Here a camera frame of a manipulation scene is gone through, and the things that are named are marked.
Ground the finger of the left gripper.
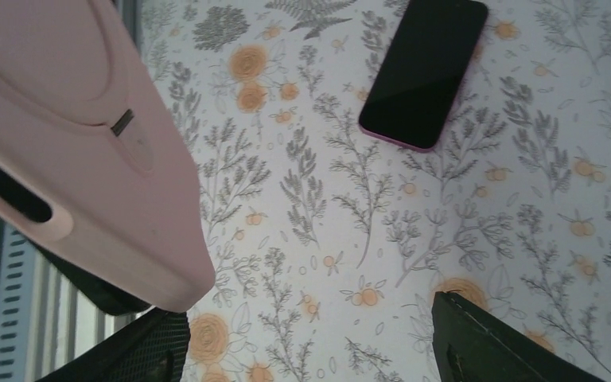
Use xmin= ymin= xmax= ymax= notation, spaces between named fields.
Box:
xmin=32 ymin=242 xmax=151 ymax=316

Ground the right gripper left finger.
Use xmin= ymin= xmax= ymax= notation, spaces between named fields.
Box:
xmin=41 ymin=309 xmax=190 ymax=382

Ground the white slotted cable duct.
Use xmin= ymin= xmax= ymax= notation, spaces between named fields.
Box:
xmin=0 ymin=225 xmax=35 ymax=381

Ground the pink silicone phone case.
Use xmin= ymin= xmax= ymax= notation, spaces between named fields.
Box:
xmin=0 ymin=1 xmax=215 ymax=313

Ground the aluminium rail frame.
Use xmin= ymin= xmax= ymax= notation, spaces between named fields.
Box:
xmin=24 ymin=253 xmax=138 ymax=381

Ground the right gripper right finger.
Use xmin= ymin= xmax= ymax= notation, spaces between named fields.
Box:
xmin=431 ymin=292 xmax=600 ymax=382

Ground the floral patterned table mat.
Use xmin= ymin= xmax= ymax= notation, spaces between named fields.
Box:
xmin=141 ymin=1 xmax=611 ymax=381

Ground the purple smartphone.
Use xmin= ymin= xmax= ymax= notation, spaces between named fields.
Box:
xmin=358 ymin=0 xmax=488 ymax=151

